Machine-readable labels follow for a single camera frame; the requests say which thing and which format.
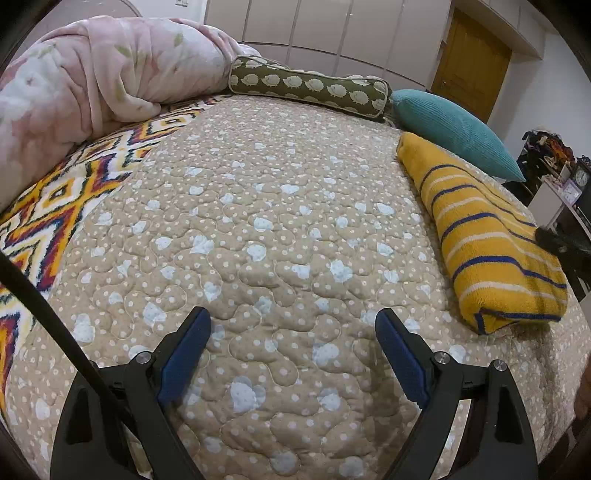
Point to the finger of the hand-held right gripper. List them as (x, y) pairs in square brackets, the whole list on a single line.
[(550, 240)]

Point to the curved beige headboard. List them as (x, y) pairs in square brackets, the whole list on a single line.
[(69, 11)]

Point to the pink floral fleece blanket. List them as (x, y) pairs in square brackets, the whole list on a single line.
[(92, 78)]

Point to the geometric diamond patterned blanket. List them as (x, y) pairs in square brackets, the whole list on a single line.
[(60, 198)]

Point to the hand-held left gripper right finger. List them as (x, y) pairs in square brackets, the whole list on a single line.
[(404, 364)]

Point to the beige panelled wardrobe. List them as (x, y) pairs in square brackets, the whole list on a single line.
[(323, 32)]

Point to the dark table clock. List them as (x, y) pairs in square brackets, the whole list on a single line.
[(582, 175)]

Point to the yellow striped sweater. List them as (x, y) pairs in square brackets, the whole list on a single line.
[(489, 240)]

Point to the white desk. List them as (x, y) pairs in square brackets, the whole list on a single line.
[(545, 203)]

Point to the teal ribbed pillow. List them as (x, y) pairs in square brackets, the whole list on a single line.
[(452, 129)]

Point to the wooden door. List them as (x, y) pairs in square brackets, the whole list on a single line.
[(471, 64)]

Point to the person's right forearm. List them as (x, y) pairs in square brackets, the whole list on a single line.
[(584, 392)]

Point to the beige dotted quilted bedspread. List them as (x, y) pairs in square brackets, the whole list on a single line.
[(286, 221)]

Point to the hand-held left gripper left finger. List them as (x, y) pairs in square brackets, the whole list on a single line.
[(184, 355)]

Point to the olive patterned bolster pillow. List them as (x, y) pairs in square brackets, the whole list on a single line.
[(314, 85)]

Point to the pile of dark clutter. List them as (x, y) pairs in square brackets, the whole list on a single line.
[(547, 150)]

